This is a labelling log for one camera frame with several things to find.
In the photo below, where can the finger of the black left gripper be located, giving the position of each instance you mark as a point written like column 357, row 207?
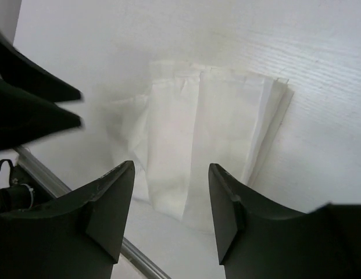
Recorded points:
column 25, row 117
column 19, row 71

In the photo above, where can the white pleated skirt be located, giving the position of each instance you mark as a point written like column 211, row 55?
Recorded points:
column 188, row 117

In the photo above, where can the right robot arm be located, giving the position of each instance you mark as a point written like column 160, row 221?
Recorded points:
column 14, row 194

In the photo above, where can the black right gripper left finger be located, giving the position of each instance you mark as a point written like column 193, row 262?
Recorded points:
column 21, row 244

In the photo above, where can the aluminium table rail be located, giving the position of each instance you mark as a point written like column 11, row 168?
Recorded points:
column 85, row 227

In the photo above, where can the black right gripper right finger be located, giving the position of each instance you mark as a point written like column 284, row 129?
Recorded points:
column 259, row 238

